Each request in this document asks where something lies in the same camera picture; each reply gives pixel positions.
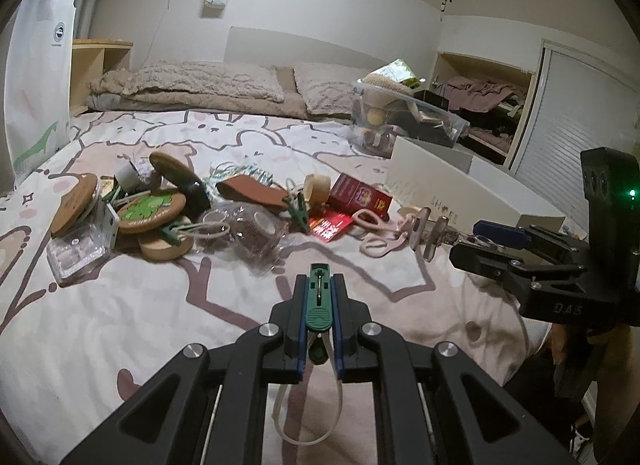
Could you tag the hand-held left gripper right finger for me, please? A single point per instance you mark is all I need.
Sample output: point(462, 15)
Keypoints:
point(339, 305)

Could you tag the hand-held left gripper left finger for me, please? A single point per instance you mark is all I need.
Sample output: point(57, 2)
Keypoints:
point(295, 305)

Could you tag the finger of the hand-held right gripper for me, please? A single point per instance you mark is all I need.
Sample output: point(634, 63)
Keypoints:
point(495, 231)
point(480, 260)

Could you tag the green clip with white loop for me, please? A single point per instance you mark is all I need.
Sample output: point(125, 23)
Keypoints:
point(172, 232)
point(318, 317)

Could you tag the white shoe box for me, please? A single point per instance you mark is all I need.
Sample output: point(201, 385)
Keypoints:
point(475, 190)

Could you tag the silver metal clip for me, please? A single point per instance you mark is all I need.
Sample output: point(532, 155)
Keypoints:
point(436, 240)
point(420, 230)

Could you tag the person's right forearm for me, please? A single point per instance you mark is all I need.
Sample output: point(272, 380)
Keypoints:
point(620, 352)

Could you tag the clear plastic wrapper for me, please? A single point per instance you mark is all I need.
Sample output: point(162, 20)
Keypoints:
point(255, 240)

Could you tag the red shiny packet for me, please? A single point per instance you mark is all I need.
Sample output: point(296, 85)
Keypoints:
point(330, 227)

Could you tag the pink scissors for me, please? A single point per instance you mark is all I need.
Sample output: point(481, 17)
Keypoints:
point(375, 232)

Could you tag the dark green clip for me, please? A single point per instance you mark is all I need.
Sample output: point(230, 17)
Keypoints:
point(299, 212)

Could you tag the red box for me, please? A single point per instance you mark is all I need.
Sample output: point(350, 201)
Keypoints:
point(357, 195)

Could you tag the beige tape roll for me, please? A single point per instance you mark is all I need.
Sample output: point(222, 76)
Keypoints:
point(316, 187)

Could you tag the brown leather pouch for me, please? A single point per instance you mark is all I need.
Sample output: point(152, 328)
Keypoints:
point(250, 191)

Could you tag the white shutter door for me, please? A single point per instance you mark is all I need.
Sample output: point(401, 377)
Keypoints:
point(575, 120)

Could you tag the pile of clothes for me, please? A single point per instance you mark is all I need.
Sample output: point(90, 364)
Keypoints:
point(475, 92)

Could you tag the thick round wooden coaster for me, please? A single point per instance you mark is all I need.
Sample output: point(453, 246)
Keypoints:
point(162, 249)

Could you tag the teal striped ribbon bundle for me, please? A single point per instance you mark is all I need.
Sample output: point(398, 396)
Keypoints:
point(245, 170)

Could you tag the small black box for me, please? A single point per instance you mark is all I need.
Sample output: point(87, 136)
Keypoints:
point(432, 100)

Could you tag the black round case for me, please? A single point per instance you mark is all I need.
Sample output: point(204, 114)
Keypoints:
point(196, 197)

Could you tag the printed blanket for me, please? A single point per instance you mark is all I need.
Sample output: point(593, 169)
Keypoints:
point(150, 325)

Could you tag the clear plastic storage bin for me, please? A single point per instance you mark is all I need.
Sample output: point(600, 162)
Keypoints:
point(400, 117)

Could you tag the green patterned round coaster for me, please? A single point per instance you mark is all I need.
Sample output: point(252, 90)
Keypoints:
point(150, 210)

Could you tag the brown rimmed wooden coaster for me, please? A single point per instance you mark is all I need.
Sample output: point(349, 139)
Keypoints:
point(172, 167)

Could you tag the green snack bag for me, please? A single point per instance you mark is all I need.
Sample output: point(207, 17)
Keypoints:
point(395, 71)

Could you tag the beige quilt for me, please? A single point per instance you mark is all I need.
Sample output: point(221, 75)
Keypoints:
point(225, 104)

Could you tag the beige pillow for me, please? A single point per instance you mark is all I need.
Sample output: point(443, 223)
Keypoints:
point(200, 77)
point(330, 90)

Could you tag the small yellow packet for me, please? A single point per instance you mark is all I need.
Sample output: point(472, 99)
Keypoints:
point(108, 187)

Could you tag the clear square jar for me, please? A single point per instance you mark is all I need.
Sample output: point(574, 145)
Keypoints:
point(80, 250)

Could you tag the plain round wooden coaster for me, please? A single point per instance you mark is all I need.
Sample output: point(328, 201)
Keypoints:
point(75, 202)

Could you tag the white headboard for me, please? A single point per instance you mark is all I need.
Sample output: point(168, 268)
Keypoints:
point(325, 47)

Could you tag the wooden bedside shelf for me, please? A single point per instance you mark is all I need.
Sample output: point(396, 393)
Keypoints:
point(95, 72)

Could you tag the white paper bag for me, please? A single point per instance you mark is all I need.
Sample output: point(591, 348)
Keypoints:
point(37, 75)

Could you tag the grey curtain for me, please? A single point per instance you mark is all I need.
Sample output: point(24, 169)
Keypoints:
point(86, 7)

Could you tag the wooden wall niche shelf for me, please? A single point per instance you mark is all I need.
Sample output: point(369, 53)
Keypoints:
point(520, 110)

